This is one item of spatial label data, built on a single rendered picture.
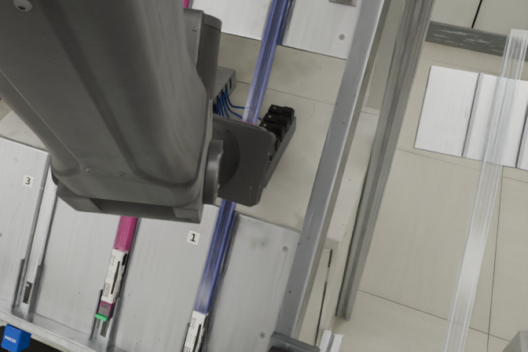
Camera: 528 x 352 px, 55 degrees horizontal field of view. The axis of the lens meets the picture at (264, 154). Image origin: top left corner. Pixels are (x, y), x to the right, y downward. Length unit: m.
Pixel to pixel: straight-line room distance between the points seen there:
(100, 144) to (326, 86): 0.94
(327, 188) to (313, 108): 0.54
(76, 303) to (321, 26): 0.42
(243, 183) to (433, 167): 1.45
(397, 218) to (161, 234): 1.17
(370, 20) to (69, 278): 0.44
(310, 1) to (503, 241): 1.30
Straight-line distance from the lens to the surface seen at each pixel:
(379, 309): 1.47
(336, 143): 0.49
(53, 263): 0.65
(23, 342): 0.70
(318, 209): 0.50
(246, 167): 0.42
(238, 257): 0.54
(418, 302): 1.51
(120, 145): 0.16
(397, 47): 0.79
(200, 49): 0.33
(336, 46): 0.51
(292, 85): 1.08
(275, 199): 0.85
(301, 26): 0.52
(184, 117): 0.19
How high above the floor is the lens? 1.28
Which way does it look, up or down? 46 degrees down
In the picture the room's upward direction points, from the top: straight up
